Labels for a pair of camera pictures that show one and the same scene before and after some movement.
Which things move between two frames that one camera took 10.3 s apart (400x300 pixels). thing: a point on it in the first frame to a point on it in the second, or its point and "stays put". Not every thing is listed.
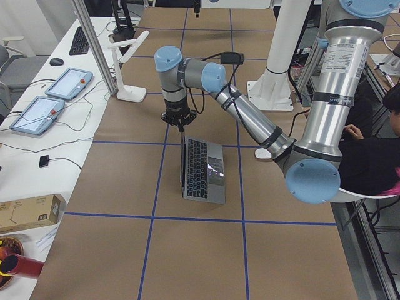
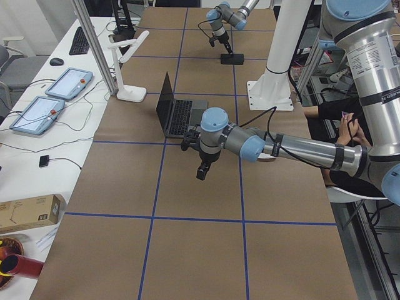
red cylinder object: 14,264 stays put
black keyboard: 80,44 stays put
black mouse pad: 232,58 stays put
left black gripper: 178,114 to 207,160
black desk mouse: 56,62 stays put
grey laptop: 202,170 to 176,116
